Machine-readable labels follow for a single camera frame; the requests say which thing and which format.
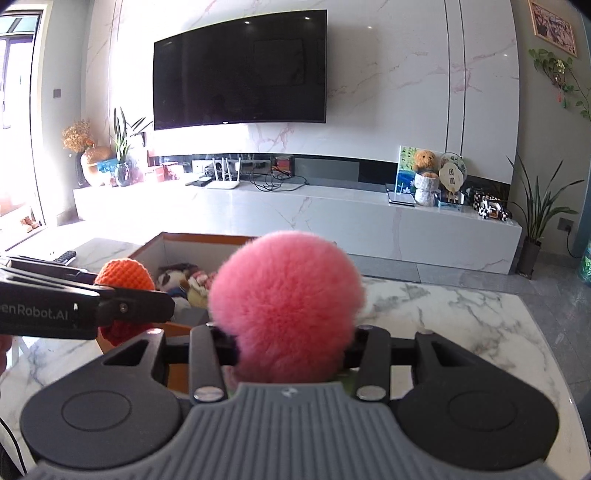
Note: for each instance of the potted long-leaf plant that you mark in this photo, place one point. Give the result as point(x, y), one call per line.
point(528, 258)

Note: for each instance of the blue green painting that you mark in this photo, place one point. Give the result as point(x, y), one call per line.
point(406, 175)

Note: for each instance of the pink fluffy pompom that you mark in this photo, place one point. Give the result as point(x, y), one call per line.
point(286, 300)

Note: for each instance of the blue printed box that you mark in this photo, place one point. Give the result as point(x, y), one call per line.
point(107, 166)

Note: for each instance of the dried flower bunch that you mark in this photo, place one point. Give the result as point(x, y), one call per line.
point(77, 136)

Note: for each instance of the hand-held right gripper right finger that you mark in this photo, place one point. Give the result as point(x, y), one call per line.
point(351, 355)

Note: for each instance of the red gift box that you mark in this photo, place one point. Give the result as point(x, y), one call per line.
point(173, 171)
point(156, 174)

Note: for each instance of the black wall television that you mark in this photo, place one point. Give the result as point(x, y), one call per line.
point(240, 69)

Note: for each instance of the teddy bear in knitted wrap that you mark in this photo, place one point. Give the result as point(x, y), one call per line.
point(425, 161)

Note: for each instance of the round paper fan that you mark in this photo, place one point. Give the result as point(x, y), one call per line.
point(452, 173)

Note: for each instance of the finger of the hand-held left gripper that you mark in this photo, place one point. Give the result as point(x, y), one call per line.
point(46, 270)
point(138, 304)

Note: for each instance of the cow-patterned toy car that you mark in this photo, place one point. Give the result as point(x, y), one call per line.
point(491, 207)

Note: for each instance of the wall socket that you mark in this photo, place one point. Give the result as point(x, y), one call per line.
point(566, 224)

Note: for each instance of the orange cardboard box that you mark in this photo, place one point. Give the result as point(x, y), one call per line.
point(147, 254)

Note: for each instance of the hanging vine plant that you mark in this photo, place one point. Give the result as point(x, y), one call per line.
point(556, 67)

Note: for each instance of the small light blue box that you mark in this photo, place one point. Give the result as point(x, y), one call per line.
point(450, 205)

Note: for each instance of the black remote control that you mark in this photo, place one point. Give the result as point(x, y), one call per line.
point(64, 257)

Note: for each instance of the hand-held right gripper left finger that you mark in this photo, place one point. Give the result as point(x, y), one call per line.
point(226, 350)

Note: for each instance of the white router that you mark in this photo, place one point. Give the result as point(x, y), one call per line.
point(224, 184)

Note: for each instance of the orange crochet toy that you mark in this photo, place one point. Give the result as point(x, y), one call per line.
point(124, 274)

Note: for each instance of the green printed plastic bag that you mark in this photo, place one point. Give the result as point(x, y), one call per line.
point(585, 263)

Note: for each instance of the framed wall picture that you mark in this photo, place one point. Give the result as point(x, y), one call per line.
point(554, 25)

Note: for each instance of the green plant in glass vase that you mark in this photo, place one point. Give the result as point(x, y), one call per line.
point(123, 175)

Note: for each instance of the small red device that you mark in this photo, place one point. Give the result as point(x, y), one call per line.
point(284, 166)

